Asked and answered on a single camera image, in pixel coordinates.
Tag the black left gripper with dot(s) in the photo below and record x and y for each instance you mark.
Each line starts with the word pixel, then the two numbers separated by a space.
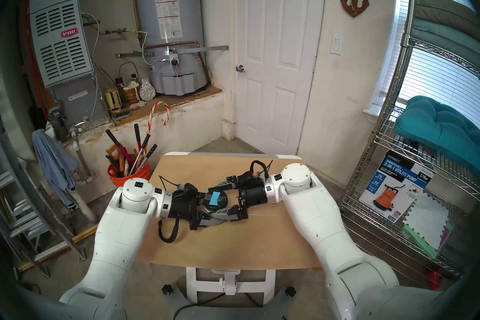
pixel 183 206

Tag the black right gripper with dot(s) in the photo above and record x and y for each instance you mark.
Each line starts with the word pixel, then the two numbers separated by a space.
pixel 253 193

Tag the black jar lid blue tape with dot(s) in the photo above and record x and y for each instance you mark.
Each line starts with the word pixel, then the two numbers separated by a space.
pixel 223 205

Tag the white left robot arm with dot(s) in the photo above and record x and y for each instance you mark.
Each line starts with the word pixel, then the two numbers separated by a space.
pixel 116 244

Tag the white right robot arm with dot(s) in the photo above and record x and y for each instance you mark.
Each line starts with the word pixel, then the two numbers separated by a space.
pixel 318 218

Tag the wooden top work table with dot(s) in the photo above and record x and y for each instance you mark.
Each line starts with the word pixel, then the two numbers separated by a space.
pixel 230 280
pixel 243 244

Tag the black table adjustment knob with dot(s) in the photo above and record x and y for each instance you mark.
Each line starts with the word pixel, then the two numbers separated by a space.
pixel 167 290
pixel 290 292

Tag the black grip metal tool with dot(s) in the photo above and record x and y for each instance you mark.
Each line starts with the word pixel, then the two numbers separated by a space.
pixel 152 150
pixel 145 139

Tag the orange plastic bucket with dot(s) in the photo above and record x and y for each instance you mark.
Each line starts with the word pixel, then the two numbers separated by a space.
pixel 120 179

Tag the striped candy cane decoration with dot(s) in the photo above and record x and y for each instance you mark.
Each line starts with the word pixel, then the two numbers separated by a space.
pixel 168 113

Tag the wooden platform board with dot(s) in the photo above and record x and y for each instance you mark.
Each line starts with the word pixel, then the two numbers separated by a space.
pixel 187 97

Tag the wooden pole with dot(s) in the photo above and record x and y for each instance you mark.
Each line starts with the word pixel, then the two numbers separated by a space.
pixel 84 233

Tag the white PVC pipe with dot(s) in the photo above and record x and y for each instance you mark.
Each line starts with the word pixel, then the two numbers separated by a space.
pixel 82 206

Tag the silver door knob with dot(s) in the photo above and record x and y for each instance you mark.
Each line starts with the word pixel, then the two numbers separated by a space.
pixel 240 68

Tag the crumpled foil bundle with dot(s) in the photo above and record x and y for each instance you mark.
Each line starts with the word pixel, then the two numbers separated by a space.
pixel 147 91

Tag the white panel door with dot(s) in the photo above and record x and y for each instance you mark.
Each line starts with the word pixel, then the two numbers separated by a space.
pixel 279 60

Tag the yellow kettle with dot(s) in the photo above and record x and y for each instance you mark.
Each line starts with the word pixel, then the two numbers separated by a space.
pixel 112 100

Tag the utility pump box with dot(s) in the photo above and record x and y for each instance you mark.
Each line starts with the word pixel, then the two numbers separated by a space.
pixel 393 191

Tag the blue hanging towel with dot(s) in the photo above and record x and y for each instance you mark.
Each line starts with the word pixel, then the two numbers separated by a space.
pixel 54 165

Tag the white window sill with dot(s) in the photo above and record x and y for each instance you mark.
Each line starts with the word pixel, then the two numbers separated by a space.
pixel 374 113

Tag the flexible metal conduit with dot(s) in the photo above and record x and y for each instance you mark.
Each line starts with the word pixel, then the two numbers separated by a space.
pixel 96 60

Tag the white zigzag edged sheet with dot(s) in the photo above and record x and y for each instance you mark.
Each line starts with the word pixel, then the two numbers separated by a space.
pixel 425 218

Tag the green foam sheet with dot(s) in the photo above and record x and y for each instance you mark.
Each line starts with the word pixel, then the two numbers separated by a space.
pixel 423 244

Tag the brass gas pipe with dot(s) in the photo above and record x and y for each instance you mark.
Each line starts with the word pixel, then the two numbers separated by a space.
pixel 118 31

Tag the aluminium ladder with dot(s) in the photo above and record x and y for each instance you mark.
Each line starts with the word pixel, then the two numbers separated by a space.
pixel 5 180

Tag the teal tufted cushion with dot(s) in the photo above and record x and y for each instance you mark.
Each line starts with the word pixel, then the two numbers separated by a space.
pixel 435 128

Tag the small red object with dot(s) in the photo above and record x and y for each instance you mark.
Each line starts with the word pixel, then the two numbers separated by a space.
pixel 435 280

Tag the grey Bryant furnace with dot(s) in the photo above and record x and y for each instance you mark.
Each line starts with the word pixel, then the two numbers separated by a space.
pixel 60 56

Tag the white window blinds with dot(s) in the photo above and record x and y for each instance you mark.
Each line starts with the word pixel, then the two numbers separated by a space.
pixel 431 79

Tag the grey green folded cushion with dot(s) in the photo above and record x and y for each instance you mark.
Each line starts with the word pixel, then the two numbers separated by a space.
pixel 442 38

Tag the olive folded cushion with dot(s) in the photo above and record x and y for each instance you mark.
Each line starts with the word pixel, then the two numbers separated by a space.
pixel 446 8

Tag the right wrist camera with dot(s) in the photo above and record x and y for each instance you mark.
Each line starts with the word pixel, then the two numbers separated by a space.
pixel 249 176

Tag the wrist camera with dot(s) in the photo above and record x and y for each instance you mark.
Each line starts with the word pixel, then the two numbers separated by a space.
pixel 249 176
pixel 187 188

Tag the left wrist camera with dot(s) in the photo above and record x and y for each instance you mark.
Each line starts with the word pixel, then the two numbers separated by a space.
pixel 187 188

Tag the white light switch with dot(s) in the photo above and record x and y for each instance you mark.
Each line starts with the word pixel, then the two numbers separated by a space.
pixel 336 44

